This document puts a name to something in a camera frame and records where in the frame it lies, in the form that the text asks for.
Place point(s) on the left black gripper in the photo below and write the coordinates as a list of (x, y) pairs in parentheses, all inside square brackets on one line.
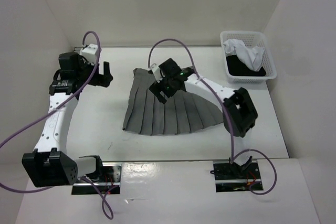
[(102, 80)]

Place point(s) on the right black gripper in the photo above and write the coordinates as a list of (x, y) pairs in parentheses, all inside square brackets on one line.
[(156, 89)]

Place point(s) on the grey pleated skirt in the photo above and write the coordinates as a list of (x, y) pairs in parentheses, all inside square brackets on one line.
[(184, 113)]

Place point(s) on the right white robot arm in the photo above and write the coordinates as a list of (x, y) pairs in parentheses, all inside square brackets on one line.
[(239, 112)]

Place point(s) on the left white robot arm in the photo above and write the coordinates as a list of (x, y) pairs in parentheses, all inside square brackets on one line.
[(48, 164)]

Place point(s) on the black skirt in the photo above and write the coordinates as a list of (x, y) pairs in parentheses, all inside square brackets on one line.
[(238, 68)]

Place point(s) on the white skirt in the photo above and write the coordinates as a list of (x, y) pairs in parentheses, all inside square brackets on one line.
[(251, 57)]

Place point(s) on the white plastic laundry basket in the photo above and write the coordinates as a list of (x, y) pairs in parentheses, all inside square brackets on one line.
[(251, 39)]

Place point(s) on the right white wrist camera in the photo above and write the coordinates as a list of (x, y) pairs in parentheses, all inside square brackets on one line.
[(155, 70)]

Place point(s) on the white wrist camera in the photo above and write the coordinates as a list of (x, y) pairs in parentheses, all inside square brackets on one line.
[(90, 53), (155, 70)]

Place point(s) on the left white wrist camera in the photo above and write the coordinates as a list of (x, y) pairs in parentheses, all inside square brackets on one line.
[(90, 53)]

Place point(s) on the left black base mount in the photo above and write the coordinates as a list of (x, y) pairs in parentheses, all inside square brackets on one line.
[(108, 182)]

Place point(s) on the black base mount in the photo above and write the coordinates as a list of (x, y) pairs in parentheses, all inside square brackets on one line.
[(108, 182), (229, 178)]

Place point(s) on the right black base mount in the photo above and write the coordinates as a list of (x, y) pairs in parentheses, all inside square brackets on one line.
[(229, 178)]

